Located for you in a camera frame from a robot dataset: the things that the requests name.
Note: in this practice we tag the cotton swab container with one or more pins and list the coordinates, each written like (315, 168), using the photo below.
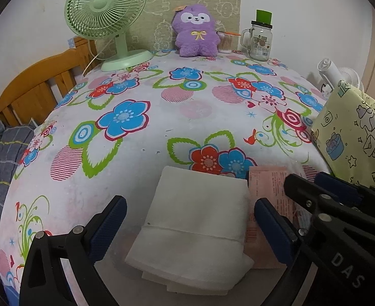
(224, 43)

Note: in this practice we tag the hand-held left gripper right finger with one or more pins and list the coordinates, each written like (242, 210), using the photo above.
(272, 229)

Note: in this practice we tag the glass jar mug green lid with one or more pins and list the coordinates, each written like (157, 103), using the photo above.
(259, 44)

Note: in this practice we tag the floral tablecloth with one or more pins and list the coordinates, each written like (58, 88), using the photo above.
(174, 118)

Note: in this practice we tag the white towel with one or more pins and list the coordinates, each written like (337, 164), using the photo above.
(193, 204)

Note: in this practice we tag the purple plush toy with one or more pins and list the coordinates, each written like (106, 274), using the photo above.
(195, 41)

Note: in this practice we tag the pink packet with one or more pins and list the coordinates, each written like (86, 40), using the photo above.
(270, 185)

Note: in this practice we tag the yellow printed storage box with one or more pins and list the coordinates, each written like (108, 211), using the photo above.
(350, 140)

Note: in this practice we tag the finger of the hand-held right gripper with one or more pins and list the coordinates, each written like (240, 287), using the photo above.
(337, 185)
(318, 204)

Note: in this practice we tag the blue wall sticker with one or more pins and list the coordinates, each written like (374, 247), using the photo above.
(71, 42)

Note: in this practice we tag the beige printed wall mat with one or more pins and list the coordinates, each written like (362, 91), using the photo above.
(161, 6)

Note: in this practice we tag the grey plaid pillow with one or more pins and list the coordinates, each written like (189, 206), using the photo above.
(2, 153)

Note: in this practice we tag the green desk fan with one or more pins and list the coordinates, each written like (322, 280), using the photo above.
(104, 4)

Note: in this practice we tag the wooden headboard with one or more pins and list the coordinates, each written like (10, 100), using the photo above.
(31, 83)

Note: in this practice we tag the white standing fan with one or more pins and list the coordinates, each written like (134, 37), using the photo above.
(331, 73)

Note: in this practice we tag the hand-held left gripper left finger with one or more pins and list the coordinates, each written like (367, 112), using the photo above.
(110, 226)

